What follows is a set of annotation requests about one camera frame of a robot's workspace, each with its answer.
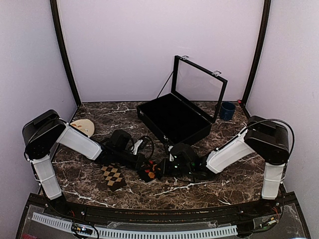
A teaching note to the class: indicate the black display case box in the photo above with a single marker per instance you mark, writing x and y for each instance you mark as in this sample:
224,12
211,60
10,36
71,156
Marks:
187,112

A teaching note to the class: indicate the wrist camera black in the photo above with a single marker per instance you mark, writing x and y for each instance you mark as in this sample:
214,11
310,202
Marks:
184,150
120,139

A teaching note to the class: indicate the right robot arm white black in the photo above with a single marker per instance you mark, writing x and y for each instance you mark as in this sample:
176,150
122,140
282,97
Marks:
269,138

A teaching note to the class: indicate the right black frame post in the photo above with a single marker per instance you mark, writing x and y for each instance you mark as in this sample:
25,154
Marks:
258,51

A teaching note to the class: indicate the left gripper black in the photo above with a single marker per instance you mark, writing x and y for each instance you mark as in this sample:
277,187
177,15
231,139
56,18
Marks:
137,165

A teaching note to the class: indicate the blue mug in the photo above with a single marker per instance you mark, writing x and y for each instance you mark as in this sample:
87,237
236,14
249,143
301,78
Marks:
227,111

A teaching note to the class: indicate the tan brown argyle sock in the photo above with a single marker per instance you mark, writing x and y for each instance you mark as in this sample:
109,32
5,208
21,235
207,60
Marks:
113,176

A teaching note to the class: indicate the white slotted cable duct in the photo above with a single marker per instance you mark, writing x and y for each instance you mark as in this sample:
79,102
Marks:
133,231

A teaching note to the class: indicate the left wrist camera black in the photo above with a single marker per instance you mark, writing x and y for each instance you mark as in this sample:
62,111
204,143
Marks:
120,139

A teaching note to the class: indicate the left black frame post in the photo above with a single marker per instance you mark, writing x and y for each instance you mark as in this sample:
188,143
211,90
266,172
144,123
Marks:
63,51

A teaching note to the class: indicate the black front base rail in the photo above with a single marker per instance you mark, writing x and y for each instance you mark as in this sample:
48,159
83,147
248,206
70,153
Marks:
281,219

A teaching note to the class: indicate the red orange argyle sock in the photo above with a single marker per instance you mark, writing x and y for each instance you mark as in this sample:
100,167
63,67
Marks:
149,172

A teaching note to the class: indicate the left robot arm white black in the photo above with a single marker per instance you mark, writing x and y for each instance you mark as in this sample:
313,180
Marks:
48,129

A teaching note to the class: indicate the black frame post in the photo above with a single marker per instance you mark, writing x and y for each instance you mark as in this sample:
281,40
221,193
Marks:
63,51
258,51

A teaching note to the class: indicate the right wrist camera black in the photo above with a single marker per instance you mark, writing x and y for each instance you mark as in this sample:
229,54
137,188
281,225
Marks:
184,150

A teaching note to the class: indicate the beige round plate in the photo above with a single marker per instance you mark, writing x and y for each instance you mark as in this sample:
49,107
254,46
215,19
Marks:
84,125

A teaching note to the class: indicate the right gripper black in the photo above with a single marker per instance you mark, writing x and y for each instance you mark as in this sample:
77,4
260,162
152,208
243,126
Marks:
164,167

